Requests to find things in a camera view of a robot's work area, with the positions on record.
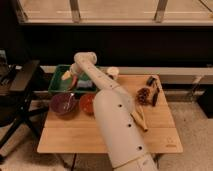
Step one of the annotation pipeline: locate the green plastic tray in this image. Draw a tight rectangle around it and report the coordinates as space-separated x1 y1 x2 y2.
48 65 97 94

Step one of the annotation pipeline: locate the brown pine cone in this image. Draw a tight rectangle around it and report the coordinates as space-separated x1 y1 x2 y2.
136 88 150 105

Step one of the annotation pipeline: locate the orange-red bowl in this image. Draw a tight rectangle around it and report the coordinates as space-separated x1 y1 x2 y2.
79 93 95 115

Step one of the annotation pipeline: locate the metal spoon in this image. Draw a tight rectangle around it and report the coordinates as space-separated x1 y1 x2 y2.
64 93 74 110

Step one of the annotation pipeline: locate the purple bowl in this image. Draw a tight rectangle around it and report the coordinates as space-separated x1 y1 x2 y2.
49 92 77 116

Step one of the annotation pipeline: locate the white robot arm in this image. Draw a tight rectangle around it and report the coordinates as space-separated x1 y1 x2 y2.
70 52 158 171

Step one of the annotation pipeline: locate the black office chair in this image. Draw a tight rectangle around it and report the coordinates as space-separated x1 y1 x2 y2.
0 50 48 149

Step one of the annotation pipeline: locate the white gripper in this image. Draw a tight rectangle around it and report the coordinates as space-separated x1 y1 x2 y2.
61 63 82 80

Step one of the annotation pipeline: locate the blue sponge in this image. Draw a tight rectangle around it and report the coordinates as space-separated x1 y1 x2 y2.
77 80 93 88

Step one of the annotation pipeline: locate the red chili pepper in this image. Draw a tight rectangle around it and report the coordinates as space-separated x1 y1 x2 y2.
68 75 78 90

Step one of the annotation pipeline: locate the white paper cup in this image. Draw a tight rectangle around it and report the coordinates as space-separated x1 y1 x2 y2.
107 67 119 80

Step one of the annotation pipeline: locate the wooden folding table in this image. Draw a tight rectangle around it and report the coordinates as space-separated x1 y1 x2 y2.
37 75 183 153

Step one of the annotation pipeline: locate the black clip tool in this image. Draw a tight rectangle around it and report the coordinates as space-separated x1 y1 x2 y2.
146 76 160 107

